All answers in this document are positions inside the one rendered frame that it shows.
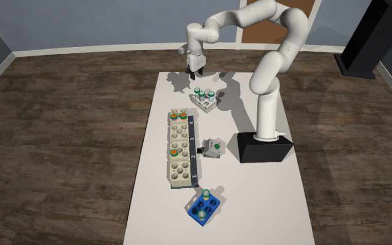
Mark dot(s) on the blue tube rack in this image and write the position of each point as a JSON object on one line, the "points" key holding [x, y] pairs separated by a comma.
{"points": [[209, 206]]}

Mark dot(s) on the green-capped tube with grey dot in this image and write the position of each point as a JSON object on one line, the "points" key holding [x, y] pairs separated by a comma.
{"points": [[206, 194]]}

